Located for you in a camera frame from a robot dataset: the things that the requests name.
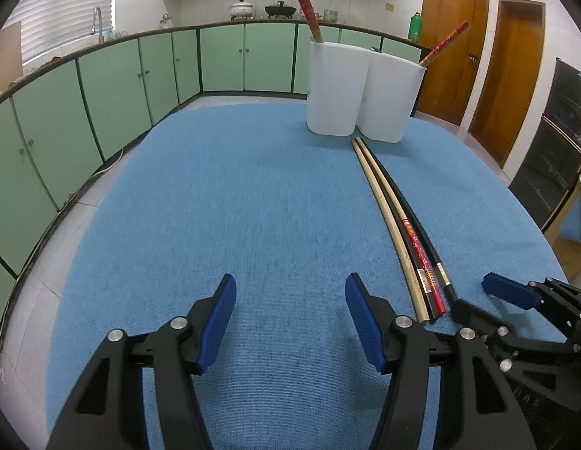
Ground narrow wooden door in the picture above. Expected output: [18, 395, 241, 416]
[468, 0, 547, 167]

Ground white window blind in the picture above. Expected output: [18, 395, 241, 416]
[9, 0, 117, 64]

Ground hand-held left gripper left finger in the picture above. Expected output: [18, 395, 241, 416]
[47, 273, 238, 450]

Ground white two-compartment utensil holder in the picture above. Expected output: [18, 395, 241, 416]
[306, 40, 427, 143]

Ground wide wooden door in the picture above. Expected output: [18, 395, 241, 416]
[415, 0, 491, 125]

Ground wood-coloured water dispenser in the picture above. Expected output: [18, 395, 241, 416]
[0, 22, 23, 99]

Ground black glass-front cabinet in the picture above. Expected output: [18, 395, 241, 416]
[509, 57, 581, 235]

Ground black gold-banded chopstick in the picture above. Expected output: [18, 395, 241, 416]
[396, 222, 437, 323]
[364, 143, 460, 302]

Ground blue table mat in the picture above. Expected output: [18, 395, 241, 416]
[45, 103, 569, 450]

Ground black cooking pot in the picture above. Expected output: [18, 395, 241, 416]
[265, 2, 298, 20]

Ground green lower kitchen cabinets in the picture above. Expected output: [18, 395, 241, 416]
[0, 21, 423, 282]

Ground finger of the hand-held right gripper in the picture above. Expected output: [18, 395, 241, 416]
[482, 273, 581, 338]
[452, 298, 512, 343]

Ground bundle of chopsticks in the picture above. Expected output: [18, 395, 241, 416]
[356, 137, 447, 315]

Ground silver cooking pot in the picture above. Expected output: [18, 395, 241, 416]
[229, 0, 256, 21]

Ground red-ended bamboo chopstick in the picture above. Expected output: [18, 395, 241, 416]
[418, 20, 470, 65]
[293, 0, 325, 44]
[421, 22, 472, 67]
[285, 0, 319, 43]

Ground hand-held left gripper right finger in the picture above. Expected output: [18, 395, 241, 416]
[345, 272, 537, 450]

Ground plain bamboo chopstick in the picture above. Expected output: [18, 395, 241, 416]
[351, 137, 430, 324]

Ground chrome kitchen faucet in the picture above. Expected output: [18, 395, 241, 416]
[90, 6, 105, 43]

